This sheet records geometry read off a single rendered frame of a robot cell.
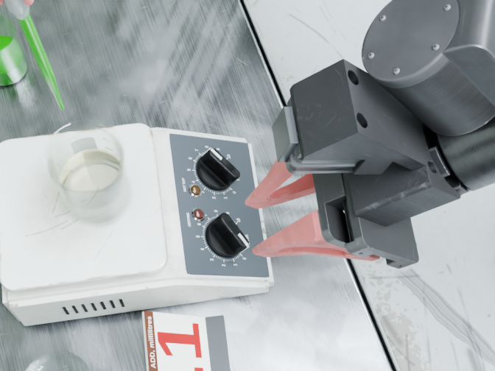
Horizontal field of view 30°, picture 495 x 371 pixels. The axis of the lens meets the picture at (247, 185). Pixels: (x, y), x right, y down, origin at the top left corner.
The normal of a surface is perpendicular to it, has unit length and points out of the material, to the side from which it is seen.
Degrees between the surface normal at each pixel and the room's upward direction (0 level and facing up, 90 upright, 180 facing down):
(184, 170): 30
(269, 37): 0
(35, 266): 0
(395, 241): 50
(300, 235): 61
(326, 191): 40
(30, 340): 0
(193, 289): 90
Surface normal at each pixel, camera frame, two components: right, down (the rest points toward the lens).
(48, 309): 0.15, 0.91
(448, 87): 0.25, 0.66
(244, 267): 0.50, -0.40
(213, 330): 0.00, -0.39
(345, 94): -0.63, -0.22
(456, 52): -0.22, 0.89
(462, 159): -0.38, 0.45
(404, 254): 0.77, -0.34
